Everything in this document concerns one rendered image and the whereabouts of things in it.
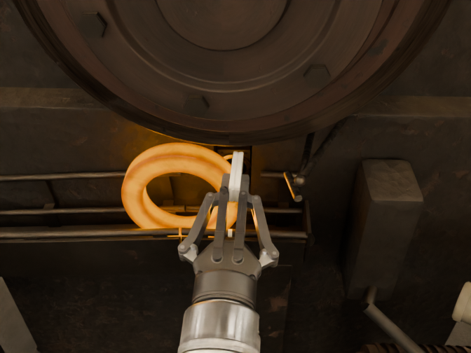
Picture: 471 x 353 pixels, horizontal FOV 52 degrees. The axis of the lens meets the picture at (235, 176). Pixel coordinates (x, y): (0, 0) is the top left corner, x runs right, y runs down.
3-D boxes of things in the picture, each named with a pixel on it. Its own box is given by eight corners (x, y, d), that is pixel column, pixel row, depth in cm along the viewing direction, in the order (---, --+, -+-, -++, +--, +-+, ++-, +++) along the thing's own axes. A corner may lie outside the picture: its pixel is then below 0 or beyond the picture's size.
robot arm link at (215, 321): (258, 377, 55) (260, 328, 59) (262, 351, 48) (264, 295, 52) (180, 372, 56) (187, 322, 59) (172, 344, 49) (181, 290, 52)
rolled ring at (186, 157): (170, 132, 64) (174, 118, 67) (96, 203, 73) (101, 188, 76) (267, 202, 72) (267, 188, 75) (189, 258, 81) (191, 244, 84)
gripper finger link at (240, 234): (230, 259, 58) (242, 260, 58) (239, 186, 65) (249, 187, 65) (230, 274, 61) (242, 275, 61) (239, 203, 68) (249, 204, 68)
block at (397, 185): (336, 253, 90) (357, 153, 74) (379, 255, 90) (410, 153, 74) (344, 302, 82) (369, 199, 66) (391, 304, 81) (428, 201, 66)
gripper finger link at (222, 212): (223, 274, 61) (212, 274, 61) (228, 202, 68) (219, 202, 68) (223, 259, 58) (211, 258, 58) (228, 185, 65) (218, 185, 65)
